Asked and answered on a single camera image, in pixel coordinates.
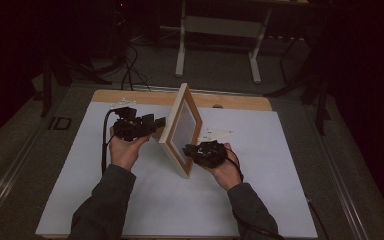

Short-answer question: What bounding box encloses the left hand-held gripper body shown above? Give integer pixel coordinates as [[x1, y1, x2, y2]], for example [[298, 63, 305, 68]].
[[109, 97, 157, 143]]

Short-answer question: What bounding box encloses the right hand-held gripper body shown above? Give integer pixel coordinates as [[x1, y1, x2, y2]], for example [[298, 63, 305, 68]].
[[191, 128, 236, 169]]

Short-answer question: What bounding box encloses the person's left hand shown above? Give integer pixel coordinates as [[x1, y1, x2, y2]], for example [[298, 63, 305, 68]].
[[108, 126, 152, 172]]

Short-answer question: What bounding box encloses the person's right hand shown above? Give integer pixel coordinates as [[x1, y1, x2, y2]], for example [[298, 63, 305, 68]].
[[201, 142, 244, 192]]

